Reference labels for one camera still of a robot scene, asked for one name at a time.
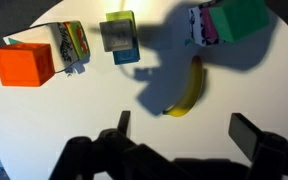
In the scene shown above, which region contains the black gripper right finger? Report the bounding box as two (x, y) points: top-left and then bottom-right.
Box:
(228, 112), (265, 162)

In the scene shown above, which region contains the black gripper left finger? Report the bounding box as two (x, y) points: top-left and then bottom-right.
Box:
(116, 110), (132, 138)

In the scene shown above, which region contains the gray block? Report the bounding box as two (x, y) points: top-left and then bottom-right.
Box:
(98, 18), (135, 53)

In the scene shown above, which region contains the yellow-green block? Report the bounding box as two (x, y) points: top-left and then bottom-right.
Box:
(105, 10), (139, 48)

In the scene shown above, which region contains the green block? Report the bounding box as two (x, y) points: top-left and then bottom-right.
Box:
(208, 0), (271, 44)

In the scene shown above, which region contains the orange block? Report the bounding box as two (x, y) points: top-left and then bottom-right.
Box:
(0, 42), (56, 88)

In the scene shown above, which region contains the white blue patterned block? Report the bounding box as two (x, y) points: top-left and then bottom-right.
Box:
(187, 0), (227, 47)

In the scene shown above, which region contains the yellow banana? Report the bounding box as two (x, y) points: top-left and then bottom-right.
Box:
(162, 54), (205, 118)

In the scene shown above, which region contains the multicolour printed cube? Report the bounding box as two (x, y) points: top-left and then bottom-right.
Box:
(62, 20), (91, 62)

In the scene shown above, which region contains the white cube with black print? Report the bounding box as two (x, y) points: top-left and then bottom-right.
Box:
(2, 21), (81, 74)

